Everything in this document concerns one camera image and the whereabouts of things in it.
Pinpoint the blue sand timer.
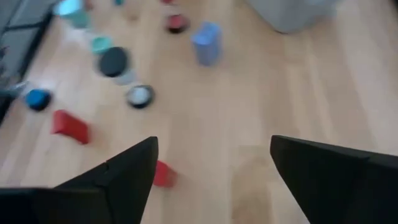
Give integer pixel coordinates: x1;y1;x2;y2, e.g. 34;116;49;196
6;81;53;112

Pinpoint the grey plastic storage bin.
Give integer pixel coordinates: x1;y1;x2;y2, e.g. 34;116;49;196
245;0;340;34

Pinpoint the lavender blue block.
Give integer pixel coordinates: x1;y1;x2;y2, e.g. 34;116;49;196
190;21;224;68

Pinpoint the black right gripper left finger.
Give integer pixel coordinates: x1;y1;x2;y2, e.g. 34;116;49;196
0;136;159;224

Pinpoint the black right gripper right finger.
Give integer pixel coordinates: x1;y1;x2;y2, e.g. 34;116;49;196
269;134;398;224

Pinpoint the black aluminium table frame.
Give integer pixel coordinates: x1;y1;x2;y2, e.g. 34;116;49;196
0;6;57;125

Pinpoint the white sand timer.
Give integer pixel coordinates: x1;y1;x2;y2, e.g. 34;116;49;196
95;45;155;110

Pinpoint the red sand timer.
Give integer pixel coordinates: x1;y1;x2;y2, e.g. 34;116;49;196
160;0;191;34

